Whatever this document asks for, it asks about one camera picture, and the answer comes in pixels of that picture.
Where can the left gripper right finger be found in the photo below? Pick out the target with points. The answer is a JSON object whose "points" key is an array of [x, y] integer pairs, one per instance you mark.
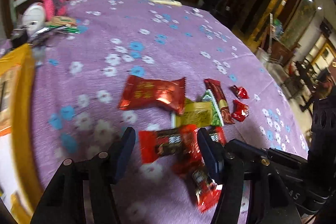
{"points": [[237, 164]]}

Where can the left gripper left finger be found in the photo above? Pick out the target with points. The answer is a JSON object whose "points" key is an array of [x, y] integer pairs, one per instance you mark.
{"points": [[63, 199]]}

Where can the small red candy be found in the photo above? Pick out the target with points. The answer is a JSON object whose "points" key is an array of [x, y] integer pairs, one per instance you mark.
{"points": [[241, 111], [240, 92]]}

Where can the yellow green snack packet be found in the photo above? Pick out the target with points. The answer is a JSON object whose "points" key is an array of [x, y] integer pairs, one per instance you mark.
{"points": [[204, 113]]}

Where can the dark red foil snack pack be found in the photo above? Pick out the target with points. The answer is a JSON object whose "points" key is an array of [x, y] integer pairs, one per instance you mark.
{"points": [[141, 93]]}

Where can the red black snack packet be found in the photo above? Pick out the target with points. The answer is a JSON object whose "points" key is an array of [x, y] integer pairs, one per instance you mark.
{"points": [[180, 141]]}

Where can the orange-edged cracker pack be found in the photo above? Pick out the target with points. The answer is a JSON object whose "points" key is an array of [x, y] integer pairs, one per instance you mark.
{"points": [[8, 86]]}

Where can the yellow taped foam box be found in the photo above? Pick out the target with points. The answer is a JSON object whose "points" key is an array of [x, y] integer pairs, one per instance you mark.
{"points": [[24, 189]]}

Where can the dark red stick packet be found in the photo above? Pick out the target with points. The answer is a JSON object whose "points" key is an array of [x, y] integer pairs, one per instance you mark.
{"points": [[216, 89]]}

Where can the purple floral tablecloth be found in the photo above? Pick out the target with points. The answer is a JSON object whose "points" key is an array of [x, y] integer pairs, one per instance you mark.
{"points": [[79, 79]]}

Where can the white remote control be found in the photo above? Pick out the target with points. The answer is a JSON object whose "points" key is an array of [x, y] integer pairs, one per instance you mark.
{"points": [[167, 2]]}

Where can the white round device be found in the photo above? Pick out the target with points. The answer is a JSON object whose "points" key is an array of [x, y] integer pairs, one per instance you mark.
{"points": [[34, 17]]}

